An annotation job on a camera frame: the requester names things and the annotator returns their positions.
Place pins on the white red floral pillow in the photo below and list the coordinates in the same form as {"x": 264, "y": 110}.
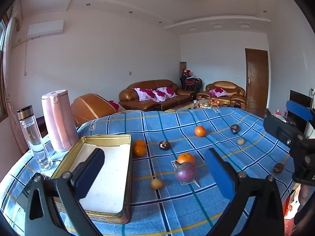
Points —
{"x": 165, "y": 94}
{"x": 115, "y": 105}
{"x": 145, "y": 94}
{"x": 218, "y": 92}

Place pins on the brown leather armchair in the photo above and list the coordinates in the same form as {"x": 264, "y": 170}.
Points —
{"x": 226, "y": 100}
{"x": 91, "y": 108}

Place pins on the wooden coffee table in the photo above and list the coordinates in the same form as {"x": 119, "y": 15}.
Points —
{"x": 182, "y": 107}

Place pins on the tan longan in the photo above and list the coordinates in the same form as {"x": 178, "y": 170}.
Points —
{"x": 240, "y": 141}
{"x": 157, "y": 183}

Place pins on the stack of dark chairs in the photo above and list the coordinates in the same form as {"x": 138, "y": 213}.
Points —
{"x": 192, "y": 84}

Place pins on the black television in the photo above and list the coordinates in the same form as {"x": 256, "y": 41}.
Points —
{"x": 297, "y": 95}

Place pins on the tall patterned floor vase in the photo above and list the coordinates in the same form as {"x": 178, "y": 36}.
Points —
{"x": 183, "y": 67}

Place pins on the purple round fruit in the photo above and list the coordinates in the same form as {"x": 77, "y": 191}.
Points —
{"x": 185, "y": 172}

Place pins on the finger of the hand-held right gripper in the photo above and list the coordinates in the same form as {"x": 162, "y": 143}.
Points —
{"x": 299, "y": 109}
{"x": 283, "y": 127}

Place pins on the blue plaid tablecloth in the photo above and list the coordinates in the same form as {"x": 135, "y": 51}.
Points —
{"x": 172, "y": 118}

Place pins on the black smartphone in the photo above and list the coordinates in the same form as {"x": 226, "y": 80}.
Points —
{"x": 23, "y": 196}

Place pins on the clear glass water bottle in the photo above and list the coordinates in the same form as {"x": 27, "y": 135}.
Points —
{"x": 34, "y": 140}

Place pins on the pink electric kettle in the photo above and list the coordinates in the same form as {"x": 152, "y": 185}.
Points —
{"x": 59, "y": 120}

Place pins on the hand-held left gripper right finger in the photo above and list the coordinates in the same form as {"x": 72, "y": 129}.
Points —
{"x": 219, "y": 172}

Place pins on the gold metal tin tray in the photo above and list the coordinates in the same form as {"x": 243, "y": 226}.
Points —
{"x": 110, "y": 177}

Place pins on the brown wooden door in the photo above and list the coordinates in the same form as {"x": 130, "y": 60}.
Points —
{"x": 257, "y": 78}

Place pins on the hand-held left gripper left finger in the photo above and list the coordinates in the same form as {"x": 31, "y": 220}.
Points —
{"x": 91, "y": 174}

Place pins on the white wall air conditioner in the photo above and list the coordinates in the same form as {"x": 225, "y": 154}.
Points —
{"x": 45, "y": 29}

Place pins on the red white carton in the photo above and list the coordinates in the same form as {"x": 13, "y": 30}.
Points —
{"x": 291, "y": 201}

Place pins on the orange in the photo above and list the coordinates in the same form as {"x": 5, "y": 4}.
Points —
{"x": 185, "y": 157}
{"x": 139, "y": 151}
{"x": 139, "y": 142}
{"x": 199, "y": 131}

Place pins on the dark mangosteen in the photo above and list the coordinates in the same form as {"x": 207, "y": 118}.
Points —
{"x": 234, "y": 128}
{"x": 278, "y": 168}
{"x": 164, "y": 145}

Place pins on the brown leather three-seat sofa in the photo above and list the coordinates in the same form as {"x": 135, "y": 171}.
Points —
{"x": 172, "y": 95}

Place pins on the person's right hand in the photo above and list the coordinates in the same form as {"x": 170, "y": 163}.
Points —
{"x": 305, "y": 193}

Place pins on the window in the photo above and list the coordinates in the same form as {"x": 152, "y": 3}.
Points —
{"x": 3, "y": 41}

